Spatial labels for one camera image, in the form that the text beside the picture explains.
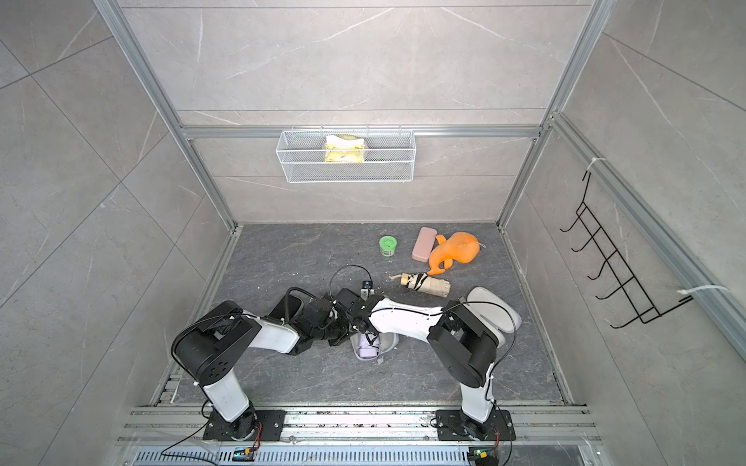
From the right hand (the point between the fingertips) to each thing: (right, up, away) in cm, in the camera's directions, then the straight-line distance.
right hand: (364, 321), depth 90 cm
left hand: (+1, -1, 0) cm, 1 cm away
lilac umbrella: (+1, -5, -7) cm, 9 cm away
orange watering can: (+35, +24, +14) cm, 44 cm away
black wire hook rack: (+61, +11, -29) cm, 68 cm away
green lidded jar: (+8, +24, +17) cm, 31 cm away
